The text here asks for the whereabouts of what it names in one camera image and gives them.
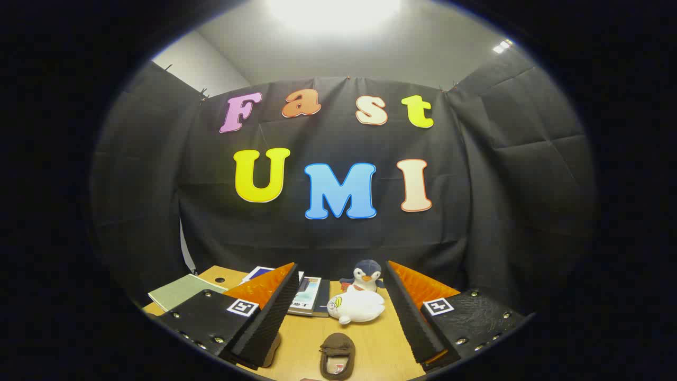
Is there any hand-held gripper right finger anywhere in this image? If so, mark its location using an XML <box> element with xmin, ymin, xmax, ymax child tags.
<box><xmin>383</xmin><ymin>260</ymin><xmax>529</xmax><ymax>372</ymax></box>

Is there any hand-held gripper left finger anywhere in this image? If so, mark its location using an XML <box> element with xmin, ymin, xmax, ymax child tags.
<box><xmin>157</xmin><ymin>262</ymin><xmax>300</xmax><ymax>370</ymax></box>

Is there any green fabric storage box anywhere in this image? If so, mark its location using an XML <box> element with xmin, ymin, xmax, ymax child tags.
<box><xmin>148</xmin><ymin>274</ymin><xmax>228</xmax><ymax>313</ymax></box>

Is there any white book with sky cover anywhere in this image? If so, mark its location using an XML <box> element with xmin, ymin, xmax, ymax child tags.
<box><xmin>287</xmin><ymin>275</ymin><xmax>322</xmax><ymax>316</ymax></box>

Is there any white plush duck toy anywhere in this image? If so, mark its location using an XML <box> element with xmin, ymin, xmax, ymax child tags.
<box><xmin>326</xmin><ymin>285</ymin><xmax>386</xmax><ymax>325</ymax></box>

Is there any black book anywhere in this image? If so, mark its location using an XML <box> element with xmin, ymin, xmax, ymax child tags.
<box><xmin>312</xmin><ymin>279</ymin><xmax>331</xmax><ymax>318</ymax></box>

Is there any penguin plush toy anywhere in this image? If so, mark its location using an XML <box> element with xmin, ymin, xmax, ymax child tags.
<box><xmin>340</xmin><ymin>259</ymin><xmax>385</xmax><ymax>293</ymax></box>

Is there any large ceiling light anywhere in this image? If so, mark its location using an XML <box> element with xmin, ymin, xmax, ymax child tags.
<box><xmin>267</xmin><ymin>0</ymin><xmax>402</xmax><ymax>32</ymax></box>

